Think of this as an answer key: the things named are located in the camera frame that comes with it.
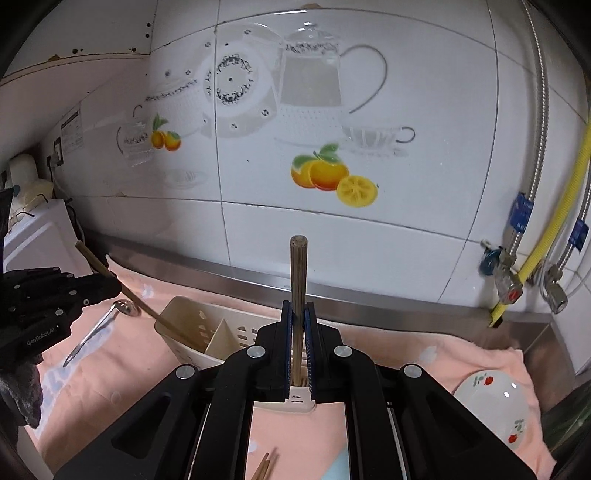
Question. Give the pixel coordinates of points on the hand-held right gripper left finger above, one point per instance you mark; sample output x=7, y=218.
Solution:
x=288, y=334

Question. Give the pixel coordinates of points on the brown wooden chopstick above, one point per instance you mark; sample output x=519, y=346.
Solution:
x=261, y=467
x=298, y=277
x=143, y=305
x=271, y=461

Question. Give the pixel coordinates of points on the white wall label sticker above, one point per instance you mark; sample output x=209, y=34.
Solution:
x=71, y=127

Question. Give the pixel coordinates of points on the white floral dish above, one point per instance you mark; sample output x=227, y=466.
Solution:
x=489, y=397

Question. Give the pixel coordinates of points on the white rounded appliance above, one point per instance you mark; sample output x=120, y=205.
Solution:
x=27, y=177

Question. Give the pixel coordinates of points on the metal slotted spoon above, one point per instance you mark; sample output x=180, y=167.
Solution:
x=125, y=307

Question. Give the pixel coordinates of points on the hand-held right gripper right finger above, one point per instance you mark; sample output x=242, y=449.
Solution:
x=309, y=341

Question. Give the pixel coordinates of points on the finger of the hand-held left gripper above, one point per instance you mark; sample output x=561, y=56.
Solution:
x=94, y=288

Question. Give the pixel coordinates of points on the black wall socket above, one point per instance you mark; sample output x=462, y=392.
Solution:
x=55, y=152

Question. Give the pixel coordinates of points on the pink printed towel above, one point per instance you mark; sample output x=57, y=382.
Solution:
x=415, y=344

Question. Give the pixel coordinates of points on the person's left hand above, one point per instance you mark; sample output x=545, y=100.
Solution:
x=21, y=392

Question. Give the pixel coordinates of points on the cream plastic utensil holder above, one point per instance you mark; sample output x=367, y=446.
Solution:
x=184, y=310

